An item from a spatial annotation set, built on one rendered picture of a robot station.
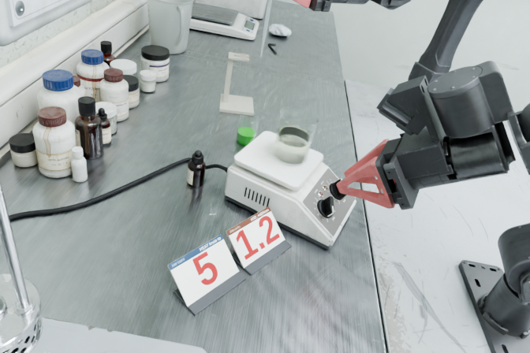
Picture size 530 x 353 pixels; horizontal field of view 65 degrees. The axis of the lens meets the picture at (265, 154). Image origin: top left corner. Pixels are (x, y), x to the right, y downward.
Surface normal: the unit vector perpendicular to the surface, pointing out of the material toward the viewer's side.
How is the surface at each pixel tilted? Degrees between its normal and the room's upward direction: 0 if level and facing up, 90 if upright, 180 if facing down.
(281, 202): 90
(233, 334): 0
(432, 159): 90
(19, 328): 0
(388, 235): 0
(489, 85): 90
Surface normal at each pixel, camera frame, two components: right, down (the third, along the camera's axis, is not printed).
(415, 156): -0.46, 0.43
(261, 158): 0.17, -0.81
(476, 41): -0.10, 0.54
